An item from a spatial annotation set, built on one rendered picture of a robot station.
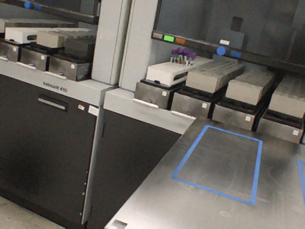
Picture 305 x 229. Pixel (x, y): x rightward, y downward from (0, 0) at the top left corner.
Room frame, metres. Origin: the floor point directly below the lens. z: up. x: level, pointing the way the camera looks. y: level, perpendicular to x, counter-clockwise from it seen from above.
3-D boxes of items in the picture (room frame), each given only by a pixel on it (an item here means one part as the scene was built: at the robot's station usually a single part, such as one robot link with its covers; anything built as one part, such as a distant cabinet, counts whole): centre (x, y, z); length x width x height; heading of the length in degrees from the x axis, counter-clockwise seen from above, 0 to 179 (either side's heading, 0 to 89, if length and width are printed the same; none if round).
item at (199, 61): (1.73, -0.17, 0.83); 0.30 x 0.10 x 0.06; 159
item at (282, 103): (1.18, -0.44, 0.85); 0.12 x 0.02 x 0.06; 68
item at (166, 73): (1.44, -0.05, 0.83); 0.30 x 0.10 x 0.06; 159
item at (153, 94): (1.56, -0.10, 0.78); 0.73 x 0.14 x 0.09; 159
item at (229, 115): (1.45, -0.39, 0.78); 0.73 x 0.14 x 0.09; 159
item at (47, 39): (1.54, 0.50, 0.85); 0.12 x 0.02 x 0.06; 70
